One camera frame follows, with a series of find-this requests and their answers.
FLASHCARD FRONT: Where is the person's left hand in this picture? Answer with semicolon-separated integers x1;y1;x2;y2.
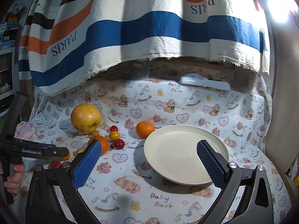
4;162;25;195

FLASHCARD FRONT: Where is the large yellow apple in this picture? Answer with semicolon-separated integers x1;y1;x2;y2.
70;103;101;135

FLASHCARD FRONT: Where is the yellow-orange cherry tomato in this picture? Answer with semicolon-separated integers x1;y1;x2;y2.
60;152;70;161

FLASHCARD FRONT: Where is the small red cherry tomato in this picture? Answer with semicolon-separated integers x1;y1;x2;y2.
110;125;118;132

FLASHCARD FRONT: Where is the cream round plate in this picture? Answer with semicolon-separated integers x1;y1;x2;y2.
143;125;229;186

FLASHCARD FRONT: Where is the striped Paris cloth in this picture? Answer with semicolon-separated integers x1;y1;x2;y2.
18;0;270;96

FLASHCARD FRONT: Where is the white remote control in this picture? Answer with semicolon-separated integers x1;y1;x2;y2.
179;73;231;91

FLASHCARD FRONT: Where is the brown longan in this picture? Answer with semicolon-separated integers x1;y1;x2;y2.
76;148;85;154
91;130;99;136

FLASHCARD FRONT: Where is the pink box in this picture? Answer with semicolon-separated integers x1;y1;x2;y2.
14;121;37;140

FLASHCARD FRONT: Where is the orange tangerine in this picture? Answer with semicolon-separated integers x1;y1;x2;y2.
88;135;109;155
135;120;155;139

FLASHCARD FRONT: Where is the baby bear printed cloth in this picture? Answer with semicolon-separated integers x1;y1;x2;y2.
11;60;292;224

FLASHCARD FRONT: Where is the yellow cherry tomato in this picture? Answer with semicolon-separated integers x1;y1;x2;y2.
109;131;121;142

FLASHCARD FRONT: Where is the dark red small fruit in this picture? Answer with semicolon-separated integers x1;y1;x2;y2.
114;139;125;150

